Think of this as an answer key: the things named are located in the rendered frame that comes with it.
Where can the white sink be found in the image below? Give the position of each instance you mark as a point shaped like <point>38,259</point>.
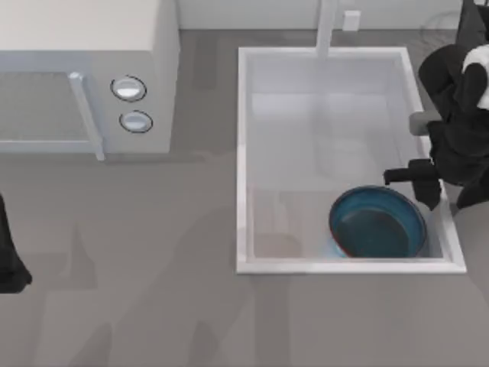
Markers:
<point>290,153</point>

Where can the blue bowl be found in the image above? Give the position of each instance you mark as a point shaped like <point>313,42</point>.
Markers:
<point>376,229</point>

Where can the pale grey rounded box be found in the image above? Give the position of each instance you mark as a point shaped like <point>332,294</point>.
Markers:
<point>418,123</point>

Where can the pale microwave oven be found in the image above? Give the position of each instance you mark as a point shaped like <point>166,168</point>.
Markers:
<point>160,76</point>

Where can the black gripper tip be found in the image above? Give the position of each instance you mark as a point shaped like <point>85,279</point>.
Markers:
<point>9,260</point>

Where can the tall white tap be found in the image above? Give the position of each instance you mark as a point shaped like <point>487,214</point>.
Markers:
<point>325,26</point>

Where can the small round microwave knob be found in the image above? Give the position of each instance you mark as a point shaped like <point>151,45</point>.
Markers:
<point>136,121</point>

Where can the large round microwave knob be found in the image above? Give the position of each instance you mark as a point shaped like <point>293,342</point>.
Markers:
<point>128,88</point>

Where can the white wall socket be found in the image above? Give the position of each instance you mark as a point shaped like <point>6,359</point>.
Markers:
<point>351,20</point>

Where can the grey microwave door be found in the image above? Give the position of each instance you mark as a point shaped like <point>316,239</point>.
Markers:
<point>38,107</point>

